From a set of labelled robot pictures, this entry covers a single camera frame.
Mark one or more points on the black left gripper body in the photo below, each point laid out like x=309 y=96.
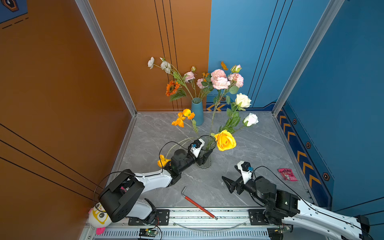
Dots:
x=198 y=160

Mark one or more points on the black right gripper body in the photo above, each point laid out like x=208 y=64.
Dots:
x=241 y=187

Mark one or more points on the clear glass vase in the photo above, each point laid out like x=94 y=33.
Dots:
x=210 y=145

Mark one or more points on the orange yellow rose stem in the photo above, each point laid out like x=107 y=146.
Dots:
x=224 y=140

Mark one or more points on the small orange bud stem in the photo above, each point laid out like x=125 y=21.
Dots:
x=186 y=117

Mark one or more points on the white rose flower stem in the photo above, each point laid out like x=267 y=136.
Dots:
x=250 y=120

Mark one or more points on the teal ceramic vase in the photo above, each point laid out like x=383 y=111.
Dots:
x=197 y=109

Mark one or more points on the large pink peach rose stem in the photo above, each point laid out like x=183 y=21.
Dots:
x=204 y=86

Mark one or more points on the pink peony flower stem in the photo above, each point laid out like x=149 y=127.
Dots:
x=190 y=77

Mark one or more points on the pink carnation rose stem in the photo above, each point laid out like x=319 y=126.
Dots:
x=236 y=82

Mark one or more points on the cream white rose stem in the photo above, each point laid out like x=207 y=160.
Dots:
x=240 y=104

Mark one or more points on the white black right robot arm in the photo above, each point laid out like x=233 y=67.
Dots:
x=287 y=208

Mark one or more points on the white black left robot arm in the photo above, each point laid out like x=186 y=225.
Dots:
x=122 y=196

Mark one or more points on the pink candy wrapper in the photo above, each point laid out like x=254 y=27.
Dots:
x=288 y=175

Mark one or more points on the green circuit board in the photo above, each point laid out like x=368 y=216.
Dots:
x=148 y=234

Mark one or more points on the white panda plush toy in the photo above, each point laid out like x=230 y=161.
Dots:
x=99 y=219

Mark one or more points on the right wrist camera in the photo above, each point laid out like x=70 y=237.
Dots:
x=247 y=170

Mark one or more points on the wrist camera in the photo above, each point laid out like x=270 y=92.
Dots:
x=196 y=147
x=247 y=170

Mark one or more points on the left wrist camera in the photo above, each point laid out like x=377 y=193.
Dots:
x=196 y=147

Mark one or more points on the red handled hex key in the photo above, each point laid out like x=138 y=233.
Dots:
x=197 y=205

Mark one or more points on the left aluminium corner post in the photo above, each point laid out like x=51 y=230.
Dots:
x=101 y=42

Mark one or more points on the aluminium corner post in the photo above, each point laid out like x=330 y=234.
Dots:
x=101 y=42
x=328 y=16

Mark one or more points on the right aluminium corner post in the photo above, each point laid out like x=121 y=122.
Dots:
x=328 y=16

